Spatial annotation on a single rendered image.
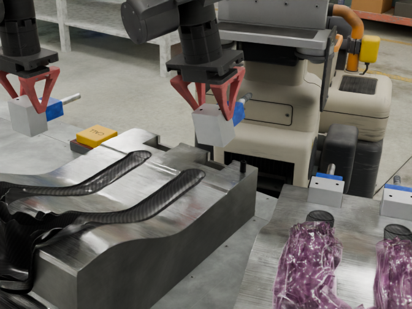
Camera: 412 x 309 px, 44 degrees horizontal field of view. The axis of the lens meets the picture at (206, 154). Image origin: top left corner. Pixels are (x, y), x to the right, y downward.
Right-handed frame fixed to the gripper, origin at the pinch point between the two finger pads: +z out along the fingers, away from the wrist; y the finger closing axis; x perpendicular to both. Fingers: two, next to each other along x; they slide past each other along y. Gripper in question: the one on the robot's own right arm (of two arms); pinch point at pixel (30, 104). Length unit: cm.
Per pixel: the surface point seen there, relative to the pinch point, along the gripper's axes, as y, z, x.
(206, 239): 36.4, 11.6, 0.0
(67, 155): -4.9, 15.6, 9.8
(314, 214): 46.9, 10.1, 12.8
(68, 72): -239, 101, 203
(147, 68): -199, 102, 250
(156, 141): 15.9, 7.5, 13.3
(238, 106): 31.0, -2.0, 16.1
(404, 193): 57, 7, 22
